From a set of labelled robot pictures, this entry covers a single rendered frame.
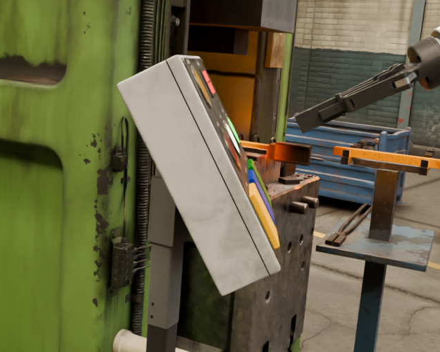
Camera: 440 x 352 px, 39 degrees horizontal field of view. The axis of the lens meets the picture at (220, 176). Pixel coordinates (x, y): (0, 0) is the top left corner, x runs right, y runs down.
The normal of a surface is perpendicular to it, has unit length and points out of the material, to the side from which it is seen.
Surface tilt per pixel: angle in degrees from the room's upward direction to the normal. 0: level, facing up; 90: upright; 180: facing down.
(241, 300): 90
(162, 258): 90
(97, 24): 89
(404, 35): 92
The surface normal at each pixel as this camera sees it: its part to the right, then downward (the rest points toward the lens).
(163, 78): -0.04, 0.18
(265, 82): 0.89, 0.15
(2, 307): -0.45, 0.13
